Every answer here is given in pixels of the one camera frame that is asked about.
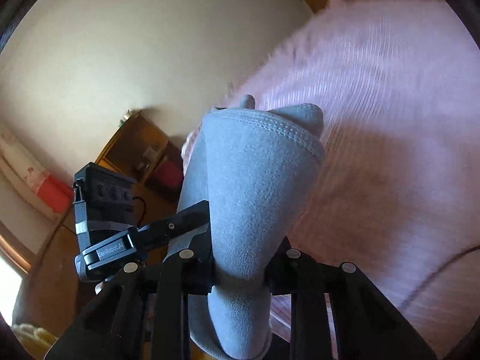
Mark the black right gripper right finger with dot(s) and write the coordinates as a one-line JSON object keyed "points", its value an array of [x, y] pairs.
{"points": [[289, 271]]}

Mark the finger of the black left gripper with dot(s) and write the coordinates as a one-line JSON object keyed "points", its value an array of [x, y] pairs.
{"points": [[161, 232]]}

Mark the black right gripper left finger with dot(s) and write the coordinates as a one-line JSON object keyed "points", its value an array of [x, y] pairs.
{"points": [[189, 265]]}

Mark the light blue fleece pants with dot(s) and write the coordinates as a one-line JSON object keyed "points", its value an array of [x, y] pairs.
{"points": [[257, 170]]}

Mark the red container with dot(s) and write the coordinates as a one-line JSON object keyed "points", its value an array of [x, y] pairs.
{"points": [[167, 175]]}

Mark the brown wooden cabinet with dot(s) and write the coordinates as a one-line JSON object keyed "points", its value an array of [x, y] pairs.
{"points": [[135, 181]]}

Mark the white red patterned curtain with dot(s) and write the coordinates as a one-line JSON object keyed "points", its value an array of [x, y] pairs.
{"points": [[37, 186]]}

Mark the pink checkered bed sheet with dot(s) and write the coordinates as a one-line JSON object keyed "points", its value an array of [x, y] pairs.
{"points": [[397, 82]]}

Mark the yellow fluffy cloth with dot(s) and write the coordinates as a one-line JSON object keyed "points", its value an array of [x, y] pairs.
{"points": [[37, 341]]}

